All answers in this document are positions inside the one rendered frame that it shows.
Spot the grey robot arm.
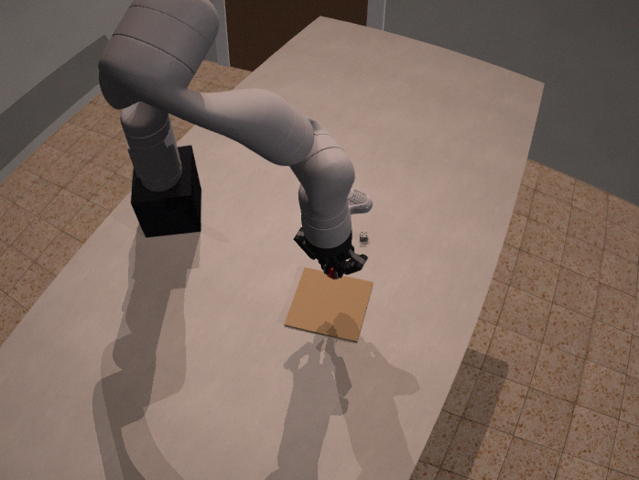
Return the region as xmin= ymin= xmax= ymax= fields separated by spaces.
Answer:
xmin=98 ymin=0 xmax=373 ymax=248

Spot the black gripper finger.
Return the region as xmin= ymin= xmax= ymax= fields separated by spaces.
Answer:
xmin=329 ymin=249 xmax=368 ymax=279
xmin=294 ymin=227 xmax=332 ymax=275

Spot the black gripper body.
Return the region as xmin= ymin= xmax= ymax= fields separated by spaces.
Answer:
xmin=305 ymin=231 xmax=354 ymax=261

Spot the tan square mat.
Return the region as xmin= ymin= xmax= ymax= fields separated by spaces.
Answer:
xmin=284 ymin=267 xmax=373 ymax=343

